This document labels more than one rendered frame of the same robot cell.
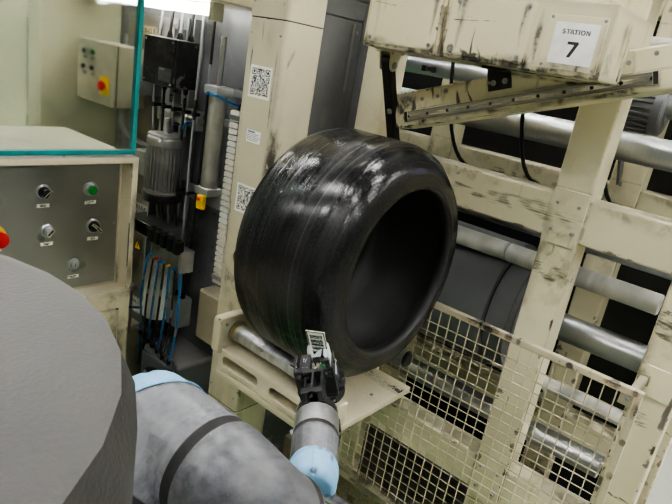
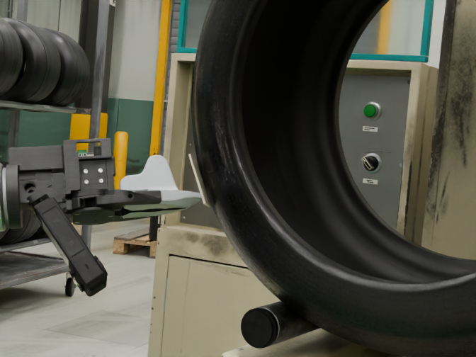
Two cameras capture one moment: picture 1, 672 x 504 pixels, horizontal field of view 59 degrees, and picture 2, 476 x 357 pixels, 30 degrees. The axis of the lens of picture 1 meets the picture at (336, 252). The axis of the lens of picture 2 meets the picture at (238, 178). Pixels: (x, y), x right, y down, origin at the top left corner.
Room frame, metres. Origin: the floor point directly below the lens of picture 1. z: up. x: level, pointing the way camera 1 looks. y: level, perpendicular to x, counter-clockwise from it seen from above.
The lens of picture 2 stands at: (0.97, -1.01, 1.11)
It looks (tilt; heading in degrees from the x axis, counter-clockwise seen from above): 3 degrees down; 82
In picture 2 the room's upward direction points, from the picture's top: 5 degrees clockwise
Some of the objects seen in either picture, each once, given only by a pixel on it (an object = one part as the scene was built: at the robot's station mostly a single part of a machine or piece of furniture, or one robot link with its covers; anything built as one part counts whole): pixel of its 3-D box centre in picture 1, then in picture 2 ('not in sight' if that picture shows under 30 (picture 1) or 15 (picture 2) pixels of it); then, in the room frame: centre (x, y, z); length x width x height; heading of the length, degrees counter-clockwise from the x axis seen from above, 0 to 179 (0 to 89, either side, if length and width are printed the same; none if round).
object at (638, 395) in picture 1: (441, 425); not in sight; (1.48, -0.39, 0.65); 0.90 x 0.02 x 0.70; 52
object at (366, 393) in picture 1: (315, 379); not in sight; (1.36, -0.01, 0.80); 0.37 x 0.36 x 0.02; 142
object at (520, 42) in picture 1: (495, 35); not in sight; (1.52, -0.29, 1.71); 0.61 x 0.25 x 0.15; 52
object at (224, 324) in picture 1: (274, 317); not in sight; (1.47, 0.14, 0.90); 0.40 x 0.03 x 0.10; 142
